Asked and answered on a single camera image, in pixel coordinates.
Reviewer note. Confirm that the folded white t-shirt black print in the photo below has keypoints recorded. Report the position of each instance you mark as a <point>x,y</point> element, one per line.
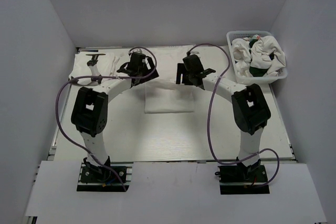
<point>94,64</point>

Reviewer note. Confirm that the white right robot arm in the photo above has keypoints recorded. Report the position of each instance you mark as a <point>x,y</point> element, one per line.
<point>250,109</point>

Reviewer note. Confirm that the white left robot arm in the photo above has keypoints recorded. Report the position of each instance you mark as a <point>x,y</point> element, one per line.
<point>90,112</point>

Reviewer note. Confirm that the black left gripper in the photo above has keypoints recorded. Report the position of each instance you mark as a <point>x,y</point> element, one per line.
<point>148,76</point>

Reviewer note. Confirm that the white plastic basket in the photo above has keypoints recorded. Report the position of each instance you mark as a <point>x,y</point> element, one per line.
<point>231,35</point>

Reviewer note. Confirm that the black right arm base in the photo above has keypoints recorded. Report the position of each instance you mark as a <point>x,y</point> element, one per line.
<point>233,182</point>

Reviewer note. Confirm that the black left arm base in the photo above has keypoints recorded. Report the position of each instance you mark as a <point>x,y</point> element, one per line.
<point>89,181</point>

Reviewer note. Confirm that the white t-shirt green trim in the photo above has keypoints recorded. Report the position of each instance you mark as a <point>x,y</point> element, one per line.
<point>162,94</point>

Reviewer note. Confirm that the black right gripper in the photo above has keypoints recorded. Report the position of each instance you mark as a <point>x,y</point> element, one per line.
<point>181,70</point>

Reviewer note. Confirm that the white t-shirt cartoon print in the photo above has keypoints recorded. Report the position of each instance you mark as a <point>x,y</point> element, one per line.
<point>258,56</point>

